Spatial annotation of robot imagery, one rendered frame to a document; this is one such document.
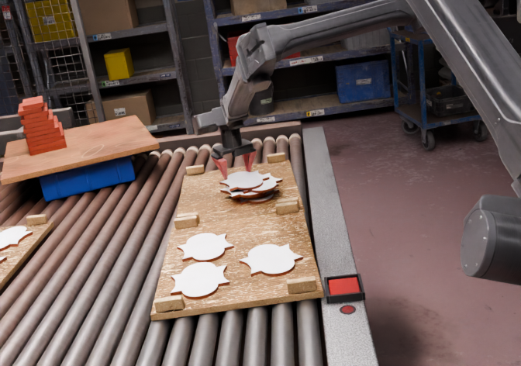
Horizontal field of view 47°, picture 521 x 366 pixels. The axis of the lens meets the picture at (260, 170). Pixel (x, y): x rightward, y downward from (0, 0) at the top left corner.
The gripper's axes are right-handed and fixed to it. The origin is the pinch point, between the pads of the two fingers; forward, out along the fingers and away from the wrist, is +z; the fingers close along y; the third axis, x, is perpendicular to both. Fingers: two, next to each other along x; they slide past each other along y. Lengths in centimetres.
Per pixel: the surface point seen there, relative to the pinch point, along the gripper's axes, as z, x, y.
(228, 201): 5.1, 5.3, 6.2
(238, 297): 4, 53, 26
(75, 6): -47, -148, 7
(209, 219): 5.0, 12.3, 15.0
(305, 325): 6, 68, 19
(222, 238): 4.0, 27.2, 17.9
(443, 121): 79, -174, -244
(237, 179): 0.1, 3.5, 1.6
